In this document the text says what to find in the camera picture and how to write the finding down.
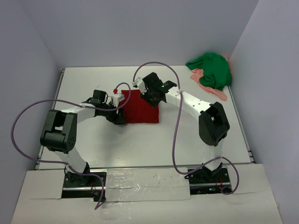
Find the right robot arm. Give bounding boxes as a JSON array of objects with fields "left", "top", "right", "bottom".
[{"left": 133, "top": 72, "right": 230, "bottom": 182}]

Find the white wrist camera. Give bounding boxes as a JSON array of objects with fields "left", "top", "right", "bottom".
[
  {"left": 132, "top": 77, "right": 147, "bottom": 94},
  {"left": 111, "top": 89, "right": 125, "bottom": 107}
]

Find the pink t-shirt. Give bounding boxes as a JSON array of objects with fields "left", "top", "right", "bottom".
[{"left": 190, "top": 69, "right": 227, "bottom": 101}]

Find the green t-shirt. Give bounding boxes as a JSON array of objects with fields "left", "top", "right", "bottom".
[{"left": 185, "top": 52, "right": 232, "bottom": 91}]

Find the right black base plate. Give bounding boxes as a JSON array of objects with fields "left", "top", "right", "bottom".
[{"left": 184, "top": 167, "right": 232, "bottom": 195}]

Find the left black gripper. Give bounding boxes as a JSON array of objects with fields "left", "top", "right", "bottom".
[{"left": 100, "top": 101, "right": 126, "bottom": 125}]

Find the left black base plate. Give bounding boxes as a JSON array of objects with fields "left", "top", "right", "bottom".
[{"left": 61, "top": 172, "right": 102, "bottom": 202}]

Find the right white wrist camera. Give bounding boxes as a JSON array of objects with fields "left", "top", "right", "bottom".
[{"left": 132, "top": 77, "right": 147, "bottom": 94}]

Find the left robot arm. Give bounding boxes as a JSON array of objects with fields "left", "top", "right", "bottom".
[{"left": 40, "top": 90, "right": 126, "bottom": 186}]

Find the red t-shirt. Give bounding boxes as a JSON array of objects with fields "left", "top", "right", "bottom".
[{"left": 123, "top": 90, "right": 159, "bottom": 124}]

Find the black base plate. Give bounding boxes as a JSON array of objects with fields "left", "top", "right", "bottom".
[
  {"left": 61, "top": 172, "right": 102, "bottom": 202},
  {"left": 184, "top": 167, "right": 232, "bottom": 195}
]

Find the silver taped cover panel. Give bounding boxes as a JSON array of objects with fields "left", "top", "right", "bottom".
[{"left": 105, "top": 168, "right": 191, "bottom": 202}]

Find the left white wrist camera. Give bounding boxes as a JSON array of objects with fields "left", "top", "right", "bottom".
[{"left": 111, "top": 89, "right": 125, "bottom": 107}]

